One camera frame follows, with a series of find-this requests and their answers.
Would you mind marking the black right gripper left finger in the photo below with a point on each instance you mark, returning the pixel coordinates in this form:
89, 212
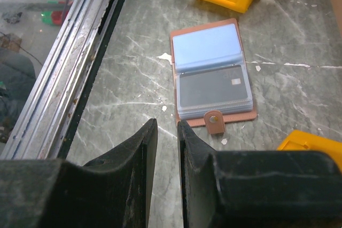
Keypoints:
112, 190

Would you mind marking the pink leather card holder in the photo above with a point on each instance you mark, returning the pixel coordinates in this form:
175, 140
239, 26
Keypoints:
209, 46

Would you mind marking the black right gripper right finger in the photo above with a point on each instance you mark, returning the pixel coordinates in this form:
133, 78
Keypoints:
256, 188

